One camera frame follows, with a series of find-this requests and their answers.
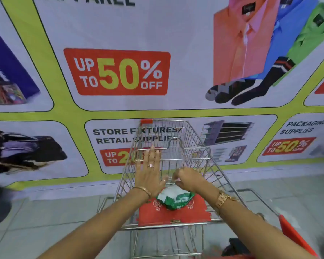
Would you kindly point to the person's right forearm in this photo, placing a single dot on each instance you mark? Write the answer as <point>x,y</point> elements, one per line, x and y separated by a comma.
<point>253,234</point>

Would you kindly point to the gold wristwatch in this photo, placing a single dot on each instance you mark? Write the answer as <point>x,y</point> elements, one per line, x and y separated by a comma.
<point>222,199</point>

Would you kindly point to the person's right hand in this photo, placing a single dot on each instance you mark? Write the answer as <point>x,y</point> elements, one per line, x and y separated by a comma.
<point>194,182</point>

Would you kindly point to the person's left hand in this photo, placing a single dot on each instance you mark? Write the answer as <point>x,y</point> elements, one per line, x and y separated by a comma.
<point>148,178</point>

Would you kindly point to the large printed wall banner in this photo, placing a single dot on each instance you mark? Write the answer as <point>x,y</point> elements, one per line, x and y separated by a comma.
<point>178,24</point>

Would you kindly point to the person's left forearm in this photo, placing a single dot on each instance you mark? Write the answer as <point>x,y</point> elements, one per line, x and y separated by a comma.
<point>97,229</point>

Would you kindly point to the green wet wipes packet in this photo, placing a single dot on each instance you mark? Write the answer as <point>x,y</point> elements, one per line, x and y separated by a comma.
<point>175,200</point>

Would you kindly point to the black pedal bin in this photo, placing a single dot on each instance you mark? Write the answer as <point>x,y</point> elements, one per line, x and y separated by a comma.
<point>233,248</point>

